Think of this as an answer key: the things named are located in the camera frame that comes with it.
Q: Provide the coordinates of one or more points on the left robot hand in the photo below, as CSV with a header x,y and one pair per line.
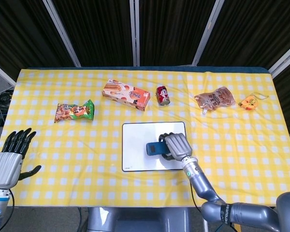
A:
x,y
7,168

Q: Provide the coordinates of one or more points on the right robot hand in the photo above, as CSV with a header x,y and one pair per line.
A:
x,y
176,146

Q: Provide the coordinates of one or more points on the blue board eraser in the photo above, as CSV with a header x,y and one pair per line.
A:
x,y
156,148

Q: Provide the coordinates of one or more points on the grey robot base column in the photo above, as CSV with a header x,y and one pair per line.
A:
x,y
137,219

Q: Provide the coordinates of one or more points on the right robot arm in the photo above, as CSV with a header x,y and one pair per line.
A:
x,y
222,193

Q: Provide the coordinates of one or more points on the white drawing board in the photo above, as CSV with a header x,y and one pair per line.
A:
x,y
140,147

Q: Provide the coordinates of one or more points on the red drink can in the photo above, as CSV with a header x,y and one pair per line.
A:
x,y
163,96

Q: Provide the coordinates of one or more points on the brown spouted drink pouch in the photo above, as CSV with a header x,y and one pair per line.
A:
x,y
215,99

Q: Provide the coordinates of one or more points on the orange wafer biscuit box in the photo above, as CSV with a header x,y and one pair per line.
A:
x,y
125,95

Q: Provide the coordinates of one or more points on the yellow white checkered tablecloth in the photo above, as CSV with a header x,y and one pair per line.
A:
x,y
87,169

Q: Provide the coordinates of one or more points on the green orange snack bag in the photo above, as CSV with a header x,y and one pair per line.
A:
x,y
75,111

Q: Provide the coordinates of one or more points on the white partition frame post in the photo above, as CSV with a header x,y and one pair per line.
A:
x,y
62,33
206,32
1,75
134,32
284,61

